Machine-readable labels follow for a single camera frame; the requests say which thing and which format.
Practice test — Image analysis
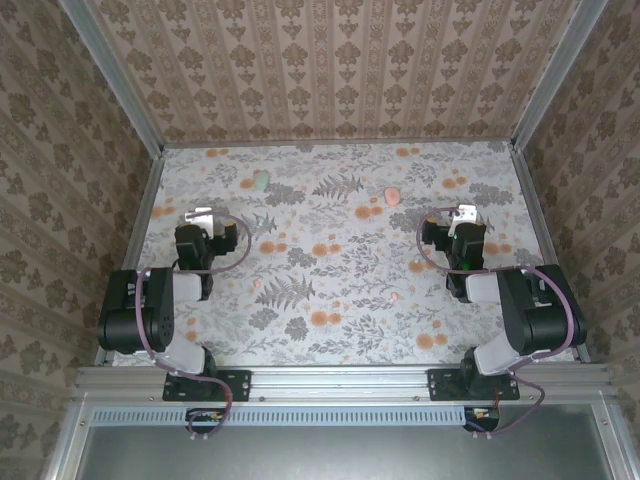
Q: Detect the aluminium table side rail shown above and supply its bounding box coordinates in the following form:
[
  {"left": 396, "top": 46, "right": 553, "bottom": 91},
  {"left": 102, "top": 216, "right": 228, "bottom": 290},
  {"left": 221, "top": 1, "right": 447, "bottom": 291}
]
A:
[
  {"left": 93, "top": 147, "right": 167, "bottom": 369},
  {"left": 508, "top": 142, "right": 594, "bottom": 364}
]

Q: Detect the grey metal sheet panel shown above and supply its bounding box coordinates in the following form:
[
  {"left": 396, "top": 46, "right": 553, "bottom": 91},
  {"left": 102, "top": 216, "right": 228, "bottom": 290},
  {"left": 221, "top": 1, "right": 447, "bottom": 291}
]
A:
[{"left": 79, "top": 424, "right": 619, "bottom": 480}]

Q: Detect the grey slotted cable duct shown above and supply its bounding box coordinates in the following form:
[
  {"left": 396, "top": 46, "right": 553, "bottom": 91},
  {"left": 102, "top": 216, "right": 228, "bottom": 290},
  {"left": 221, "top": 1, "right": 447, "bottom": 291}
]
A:
[{"left": 91, "top": 404, "right": 469, "bottom": 428}]

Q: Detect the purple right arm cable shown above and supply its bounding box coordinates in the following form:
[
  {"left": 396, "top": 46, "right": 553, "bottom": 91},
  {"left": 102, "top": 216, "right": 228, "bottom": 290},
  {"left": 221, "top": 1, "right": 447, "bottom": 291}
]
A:
[{"left": 416, "top": 205, "right": 584, "bottom": 440}]

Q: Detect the floral patterned table cover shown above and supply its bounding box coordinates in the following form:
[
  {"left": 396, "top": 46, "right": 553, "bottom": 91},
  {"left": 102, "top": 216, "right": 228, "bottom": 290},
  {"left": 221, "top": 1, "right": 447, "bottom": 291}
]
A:
[{"left": 107, "top": 141, "right": 576, "bottom": 369}]

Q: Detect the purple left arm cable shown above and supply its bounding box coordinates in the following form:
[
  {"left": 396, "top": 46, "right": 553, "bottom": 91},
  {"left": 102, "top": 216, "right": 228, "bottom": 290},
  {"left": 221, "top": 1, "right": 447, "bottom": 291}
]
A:
[{"left": 134, "top": 210, "right": 253, "bottom": 442}]

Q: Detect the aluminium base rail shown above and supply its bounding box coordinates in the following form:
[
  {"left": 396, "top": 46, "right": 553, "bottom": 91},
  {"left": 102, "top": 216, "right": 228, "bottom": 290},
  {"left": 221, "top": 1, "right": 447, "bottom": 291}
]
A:
[{"left": 74, "top": 363, "right": 617, "bottom": 402}]

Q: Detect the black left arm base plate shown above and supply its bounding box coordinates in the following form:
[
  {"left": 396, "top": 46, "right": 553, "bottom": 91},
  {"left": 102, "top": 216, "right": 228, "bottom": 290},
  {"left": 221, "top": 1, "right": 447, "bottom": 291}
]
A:
[{"left": 163, "top": 368, "right": 251, "bottom": 403}]

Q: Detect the aluminium corner post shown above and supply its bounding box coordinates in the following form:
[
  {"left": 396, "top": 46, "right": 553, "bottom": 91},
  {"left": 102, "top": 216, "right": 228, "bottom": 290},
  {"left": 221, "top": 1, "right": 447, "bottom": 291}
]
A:
[
  {"left": 58, "top": 0, "right": 166, "bottom": 157},
  {"left": 510, "top": 0, "right": 610, "bottom": 154}
]

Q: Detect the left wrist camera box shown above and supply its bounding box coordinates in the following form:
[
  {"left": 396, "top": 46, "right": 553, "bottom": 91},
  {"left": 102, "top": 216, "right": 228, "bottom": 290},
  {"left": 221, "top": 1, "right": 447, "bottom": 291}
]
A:
[{"left": 183, "top": 206, "right": 227, "bottom": 239}]

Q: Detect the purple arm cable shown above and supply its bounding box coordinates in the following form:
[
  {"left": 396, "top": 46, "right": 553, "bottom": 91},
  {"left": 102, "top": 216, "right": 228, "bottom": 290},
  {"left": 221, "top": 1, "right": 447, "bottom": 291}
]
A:
[
  {"left": 134, "top": 210, "right": 253, "bottom": 442},
  {"left": 416, "top": 205, "right": 584, "bottom": 440}
]

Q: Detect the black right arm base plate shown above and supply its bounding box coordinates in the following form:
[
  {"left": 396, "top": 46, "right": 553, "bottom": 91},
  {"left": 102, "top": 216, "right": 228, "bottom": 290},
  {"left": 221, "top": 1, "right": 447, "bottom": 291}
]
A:
[{"left": 428, "top": 368, "right": 521, "bottom": 403}]

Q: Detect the small wired connector board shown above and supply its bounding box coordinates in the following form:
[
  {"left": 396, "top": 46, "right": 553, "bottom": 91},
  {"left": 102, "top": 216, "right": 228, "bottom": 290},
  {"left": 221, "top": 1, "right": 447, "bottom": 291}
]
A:
[
  {"left": 463, "top": 405, "right": 501, "bottom": 432},
  {"left": 185, "top": 408, "right": 226, "bottom": 434}
]

